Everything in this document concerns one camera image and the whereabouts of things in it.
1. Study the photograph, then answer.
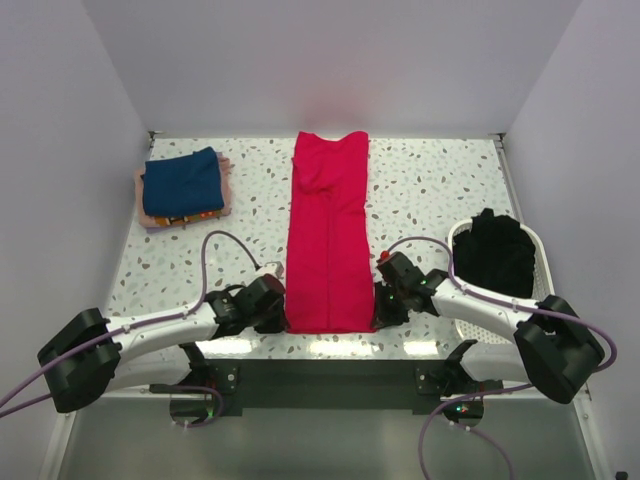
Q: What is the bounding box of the folded blue t shirt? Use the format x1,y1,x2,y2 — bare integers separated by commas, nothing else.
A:
142,147,224,217

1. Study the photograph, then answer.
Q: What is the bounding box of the folded pink t shirt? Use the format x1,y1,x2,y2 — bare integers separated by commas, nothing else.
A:
133,156,232,223

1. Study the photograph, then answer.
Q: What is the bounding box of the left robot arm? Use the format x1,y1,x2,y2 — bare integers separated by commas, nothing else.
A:
37,274,285,413

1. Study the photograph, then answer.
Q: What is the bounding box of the black t shirt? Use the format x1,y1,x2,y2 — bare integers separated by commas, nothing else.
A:
453,208,536,298

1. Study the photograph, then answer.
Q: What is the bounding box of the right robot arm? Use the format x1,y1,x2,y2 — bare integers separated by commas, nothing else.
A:
377,252,605,404

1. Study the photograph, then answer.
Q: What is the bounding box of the red t shirt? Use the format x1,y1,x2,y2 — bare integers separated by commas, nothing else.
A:
285,131,374,334

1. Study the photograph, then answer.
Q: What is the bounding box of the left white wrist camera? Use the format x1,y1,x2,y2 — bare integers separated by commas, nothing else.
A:
256,261,284,279

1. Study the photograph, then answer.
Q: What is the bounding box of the white perforated tray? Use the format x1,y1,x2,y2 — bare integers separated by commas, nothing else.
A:
447,218,555,344

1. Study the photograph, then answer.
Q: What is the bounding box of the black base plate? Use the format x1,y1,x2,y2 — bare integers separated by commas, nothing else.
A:
150,359,502,416

